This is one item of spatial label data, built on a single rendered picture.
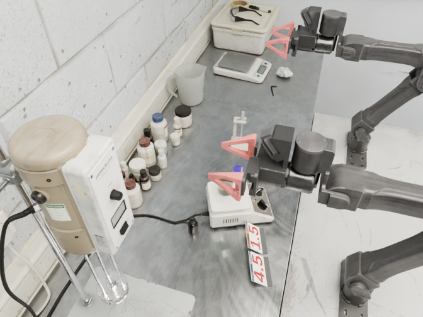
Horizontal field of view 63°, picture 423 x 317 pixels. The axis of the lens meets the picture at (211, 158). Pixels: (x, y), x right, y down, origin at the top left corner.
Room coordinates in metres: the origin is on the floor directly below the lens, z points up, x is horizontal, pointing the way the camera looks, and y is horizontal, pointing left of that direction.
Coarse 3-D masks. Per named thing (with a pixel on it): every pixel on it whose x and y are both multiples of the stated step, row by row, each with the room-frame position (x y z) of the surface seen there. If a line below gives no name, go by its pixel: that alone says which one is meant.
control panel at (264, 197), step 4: (248, 184) 0.75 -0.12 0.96; (248, 188) 0.73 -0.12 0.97; (264, 192) 0.74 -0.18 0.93; (252, 196) 0.70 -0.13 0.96; (256, 196) 0.71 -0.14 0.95; (260, 196) 0.71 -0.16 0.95; (264, 196) 0.72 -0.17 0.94; (252, 200) 0.68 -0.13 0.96; (264, 200) 0.70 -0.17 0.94; (252, 204) 0.66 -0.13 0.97; (256, 204) 0.67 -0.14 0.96; (268, 204) 0.69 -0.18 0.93; (256, 208) 0.65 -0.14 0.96; (268, 208) 0.67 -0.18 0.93; (260, 212) 0.64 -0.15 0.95; (264, 212) 0.65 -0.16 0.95; (268, 212) 0.66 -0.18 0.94
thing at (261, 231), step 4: (260, 228) 0.62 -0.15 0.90; (260, 232) 0.60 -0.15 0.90; (260, 236) 0.59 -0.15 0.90; (264, 236) 0.59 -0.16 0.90; (260, 240) 0.57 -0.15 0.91; (264, 240) 0.58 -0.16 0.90; (260, 244) 0.56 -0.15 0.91; (264, 244) 0.56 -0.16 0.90; (252, 248) 0.53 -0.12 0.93; (264, 248) 0.55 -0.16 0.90; (256, 252) 0.54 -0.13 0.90; (260, 252) 0.53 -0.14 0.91; (264, 252) 0.54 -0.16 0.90
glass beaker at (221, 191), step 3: (219, 171) 0.72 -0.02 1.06; (222, 171) 0.72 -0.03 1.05; (225, 171) 0.72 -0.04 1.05; (228, 171) 0.72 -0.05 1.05; (231, 171) 0.72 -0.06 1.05; (234, 171) 0.72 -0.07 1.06; (228, 183) 0.68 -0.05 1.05; (231, 183) 0.68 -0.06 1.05; (219, 186) 0.69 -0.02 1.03; (219, 189) 0.69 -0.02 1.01; (222, 189) 0.68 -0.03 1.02; (219, 192) 0.69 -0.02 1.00; (222, 192) 0.68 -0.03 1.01; (225, 192) 0.68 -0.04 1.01; (222, 195) 0.68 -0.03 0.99; (225, 195) 0.68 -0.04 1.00; (228, 195) 0.68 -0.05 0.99
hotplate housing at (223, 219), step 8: (248, 192) 0.71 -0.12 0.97; (208, 200) 0.68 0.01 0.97; (208, 208) 0.66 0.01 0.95; (216, 216) 0.62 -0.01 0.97; (224, 216) 0.62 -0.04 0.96; (232, 216) 0.62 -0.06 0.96; (240, 216) 0.63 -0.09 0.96; (248, 216) 0.63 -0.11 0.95; (256, 216) 0.63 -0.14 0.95; (264, 216) 0.64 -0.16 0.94; (272, 216) 0.64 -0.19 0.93; (216, 224) 0.62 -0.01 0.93; (224, 224) 0.62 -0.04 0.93; (232, 224) 0.62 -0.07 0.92; (240, 224) 0.63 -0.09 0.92
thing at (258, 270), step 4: (252, 256) 0.51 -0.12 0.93; (256, 256) 0.51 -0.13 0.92; (260, 256) 0.52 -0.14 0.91; (252, 260) 0.49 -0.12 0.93; (256, 260) 0.50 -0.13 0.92; (260, 260) 0.50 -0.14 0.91; (252, 264) 0.48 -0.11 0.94; (256, 264) 0.49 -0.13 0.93; (260, 264) 0.49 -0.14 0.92; (256, 268) 0.47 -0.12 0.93; (260, 268) 0.48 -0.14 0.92; (256, 272) 0.46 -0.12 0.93; (260, 272) 0.46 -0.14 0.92; (256, 276) 0.45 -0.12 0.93; (260, 276) 0.45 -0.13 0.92; (256, 280) 0.44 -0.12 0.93; (260, 280) 0.44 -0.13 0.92; (264, 280) 0.45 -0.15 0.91
